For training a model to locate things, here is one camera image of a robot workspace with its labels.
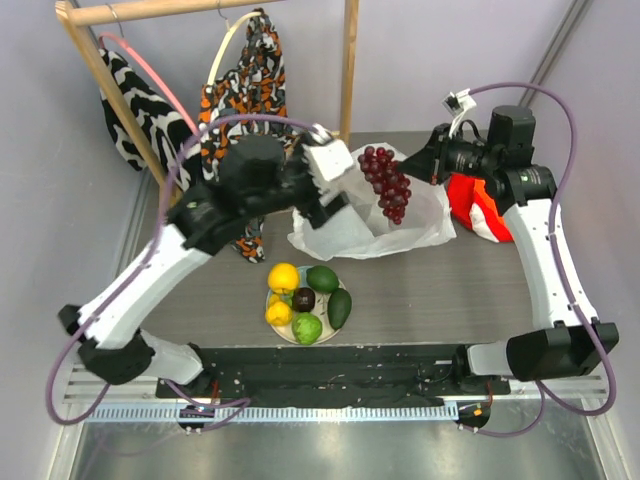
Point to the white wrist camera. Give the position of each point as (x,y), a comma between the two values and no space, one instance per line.
(458,105)
(328,164)

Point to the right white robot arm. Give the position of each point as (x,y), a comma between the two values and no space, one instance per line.
(566,329)

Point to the blue cream ceramic plate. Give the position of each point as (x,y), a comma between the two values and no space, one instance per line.
(320,310)

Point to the orange grey camouflage cloth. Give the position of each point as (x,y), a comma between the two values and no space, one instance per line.
(255,85)

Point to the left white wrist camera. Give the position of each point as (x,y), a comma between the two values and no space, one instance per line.
(328,164)

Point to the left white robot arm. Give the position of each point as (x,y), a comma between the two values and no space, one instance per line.
(255,178)

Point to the light green fake apple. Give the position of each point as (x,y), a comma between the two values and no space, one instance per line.
(306,328)

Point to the dark red fake grapes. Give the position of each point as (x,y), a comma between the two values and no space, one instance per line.
(380,168)

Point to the white plastic bag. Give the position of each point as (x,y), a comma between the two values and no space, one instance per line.
(360,231)

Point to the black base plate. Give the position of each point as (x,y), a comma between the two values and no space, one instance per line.
(323,354)

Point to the cream clothes hanger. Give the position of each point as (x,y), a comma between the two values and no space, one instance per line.
(230,32)

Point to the yellow fake lemon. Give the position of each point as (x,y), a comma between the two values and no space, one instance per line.
(283,278)

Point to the white slotted cable duct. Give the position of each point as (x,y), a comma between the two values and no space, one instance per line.
(176,411)

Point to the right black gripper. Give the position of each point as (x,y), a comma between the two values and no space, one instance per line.
(436,159)

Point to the wooden clothes rack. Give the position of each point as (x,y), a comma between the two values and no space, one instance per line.
(77,155)

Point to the black white zebra cloth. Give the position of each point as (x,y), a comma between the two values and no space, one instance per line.
(163,126)

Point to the aluminium rail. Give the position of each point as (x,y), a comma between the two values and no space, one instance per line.
(85,385)

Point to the red white cloth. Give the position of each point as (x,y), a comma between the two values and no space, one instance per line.
(475,209)

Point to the green fake fruit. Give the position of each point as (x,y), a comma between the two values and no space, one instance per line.
(322,279)

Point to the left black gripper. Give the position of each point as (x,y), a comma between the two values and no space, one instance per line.
(313,209)

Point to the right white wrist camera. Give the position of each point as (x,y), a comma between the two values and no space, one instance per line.
(458,105)

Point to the green fake avocado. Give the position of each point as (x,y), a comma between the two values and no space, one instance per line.
(339,308)

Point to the pink clothes hanger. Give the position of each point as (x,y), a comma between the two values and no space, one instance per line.
(165,81)

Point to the dark brown fake fruit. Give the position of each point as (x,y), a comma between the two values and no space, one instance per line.
(303,300)

